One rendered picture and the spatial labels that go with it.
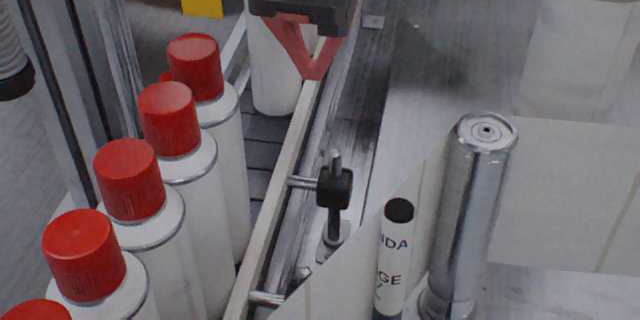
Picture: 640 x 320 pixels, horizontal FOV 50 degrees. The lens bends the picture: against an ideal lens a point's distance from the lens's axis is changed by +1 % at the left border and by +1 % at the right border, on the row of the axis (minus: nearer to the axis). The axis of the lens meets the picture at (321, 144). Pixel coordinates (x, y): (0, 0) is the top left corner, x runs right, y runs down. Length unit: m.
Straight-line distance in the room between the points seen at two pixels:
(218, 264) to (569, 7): 0.34
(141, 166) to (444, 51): 0.50
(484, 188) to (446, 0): 0.60
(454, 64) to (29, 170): 0.47
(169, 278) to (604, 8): 0.38
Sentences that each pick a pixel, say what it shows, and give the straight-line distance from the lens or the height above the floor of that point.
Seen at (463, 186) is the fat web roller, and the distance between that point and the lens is 0.42.
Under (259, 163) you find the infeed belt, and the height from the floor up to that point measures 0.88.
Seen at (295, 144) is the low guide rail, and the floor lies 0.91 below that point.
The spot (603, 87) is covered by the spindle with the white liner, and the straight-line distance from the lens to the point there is 0.62.
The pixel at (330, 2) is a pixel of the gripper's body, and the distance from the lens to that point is 0.44.
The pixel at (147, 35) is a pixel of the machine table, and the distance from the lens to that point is 0.93.
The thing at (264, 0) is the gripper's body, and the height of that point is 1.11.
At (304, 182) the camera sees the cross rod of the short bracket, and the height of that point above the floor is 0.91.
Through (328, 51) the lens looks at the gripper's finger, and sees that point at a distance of 0.50.
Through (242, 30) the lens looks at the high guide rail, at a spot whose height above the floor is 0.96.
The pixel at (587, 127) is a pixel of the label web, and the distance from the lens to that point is 0.44.
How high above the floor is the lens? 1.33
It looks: 43 degrees down
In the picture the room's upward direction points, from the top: straight up
